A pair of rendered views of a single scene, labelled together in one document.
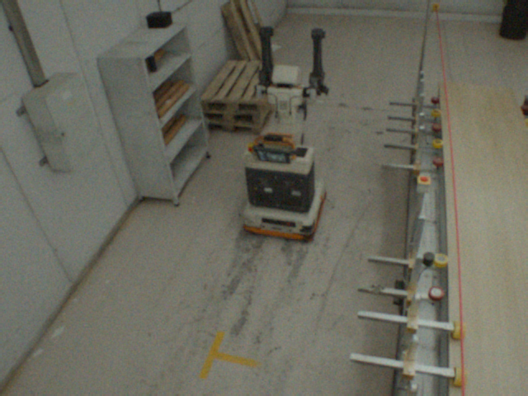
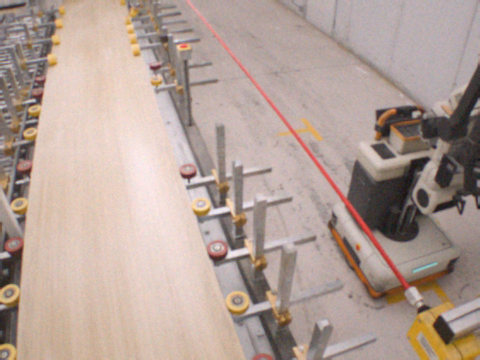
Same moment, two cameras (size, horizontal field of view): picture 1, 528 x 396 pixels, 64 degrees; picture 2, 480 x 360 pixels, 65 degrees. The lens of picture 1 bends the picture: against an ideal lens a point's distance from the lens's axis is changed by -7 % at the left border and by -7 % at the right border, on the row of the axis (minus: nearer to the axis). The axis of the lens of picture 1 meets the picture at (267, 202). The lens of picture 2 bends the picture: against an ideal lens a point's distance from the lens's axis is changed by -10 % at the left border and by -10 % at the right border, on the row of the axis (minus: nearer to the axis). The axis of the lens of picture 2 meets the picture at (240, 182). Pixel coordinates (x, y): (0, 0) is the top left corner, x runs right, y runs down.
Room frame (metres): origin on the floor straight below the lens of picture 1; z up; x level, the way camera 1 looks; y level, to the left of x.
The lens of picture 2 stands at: (3.92, -1.99, 2.09)
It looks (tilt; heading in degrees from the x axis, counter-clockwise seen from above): 40 degrees down; 143
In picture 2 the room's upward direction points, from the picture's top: straight up
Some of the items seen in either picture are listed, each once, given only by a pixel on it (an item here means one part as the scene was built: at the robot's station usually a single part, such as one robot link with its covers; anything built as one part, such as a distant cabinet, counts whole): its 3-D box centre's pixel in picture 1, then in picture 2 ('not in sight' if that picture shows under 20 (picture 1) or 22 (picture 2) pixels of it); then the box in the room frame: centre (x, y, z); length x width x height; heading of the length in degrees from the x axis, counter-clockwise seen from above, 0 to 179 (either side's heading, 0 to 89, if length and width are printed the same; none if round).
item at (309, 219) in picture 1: (286, 203); (393, 238); (3.15, -0.17, 0.16); 0.67 x 0.64 x 0.25; 160
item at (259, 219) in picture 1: (278, 221); not in sight; (2.83, -0.08, 0.23); 0.41 x 0.02 x 0.08; 70
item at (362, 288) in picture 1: (398, 294); (183, 67); (1.47, -0.66, 0.84); 0.43 x 0.03 x 0.04; 71
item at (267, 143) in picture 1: (278, 143); (411, 137); (3.04, -0.13, 0.87); 0.23 x 0.15 x 0.11; 70
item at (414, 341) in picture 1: (407, 365); (162, 42); (1.02, -0.58, 0.89); 0.04 x 0.04 x 0.48; 71
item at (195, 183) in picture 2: (410, 167); (229, 177); (2.65, -1.09, 0.81); 0.43 x 0.03 x 0.04; 71
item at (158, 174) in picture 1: (162, 114); not in sight; (3.94, 0.95, 0.78); 0.90 x 0.45 x 1.55; 161
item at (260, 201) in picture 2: (419, 120); (258, 243); (3.14, -1.32, 0.92); 0.04 x 0.04 x 0.48; 71
